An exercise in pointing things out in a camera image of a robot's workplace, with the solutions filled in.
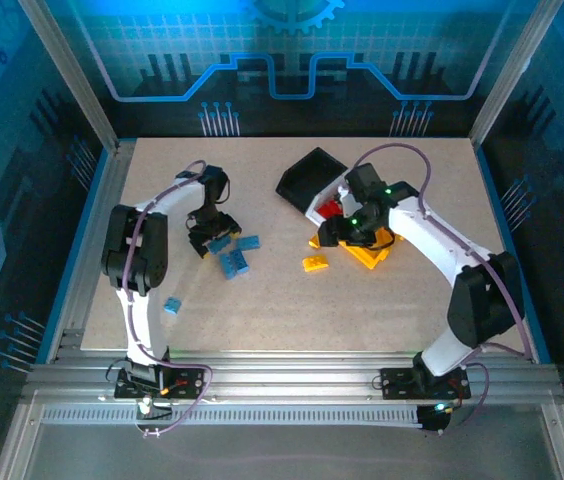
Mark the white plastic bin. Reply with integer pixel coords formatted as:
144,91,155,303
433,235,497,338
304,174,358,226

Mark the yellow plastic bin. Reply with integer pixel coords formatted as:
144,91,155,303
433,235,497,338
336,227,406,271

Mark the black plastic bin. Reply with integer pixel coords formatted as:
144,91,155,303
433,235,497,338
275,146,349,211

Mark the blue table edge strip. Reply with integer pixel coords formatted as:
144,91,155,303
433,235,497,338
35,147,111,364
474,143,552,365

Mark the black controller box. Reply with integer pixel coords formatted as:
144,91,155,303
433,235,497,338
417,402,463,435

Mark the grey metal base panel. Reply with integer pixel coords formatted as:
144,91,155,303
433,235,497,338
0,389,564,480

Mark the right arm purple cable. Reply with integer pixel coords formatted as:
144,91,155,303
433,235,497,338
353,143,533,436

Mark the aluminium side rail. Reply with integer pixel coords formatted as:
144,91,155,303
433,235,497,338
44,139,138,364

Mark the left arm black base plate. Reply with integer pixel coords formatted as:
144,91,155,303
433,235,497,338
113,367,207,401

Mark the aluminium front rail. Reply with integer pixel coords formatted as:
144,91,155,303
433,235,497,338
21,349,563,401

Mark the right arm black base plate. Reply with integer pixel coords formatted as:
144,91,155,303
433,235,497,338
379,367,472,401

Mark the slotted grey cable duct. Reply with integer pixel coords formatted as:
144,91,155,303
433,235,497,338
39,403,423,429

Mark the aluminium frame post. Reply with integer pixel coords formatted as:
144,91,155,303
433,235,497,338
17,0,122,154
467,0,564,149

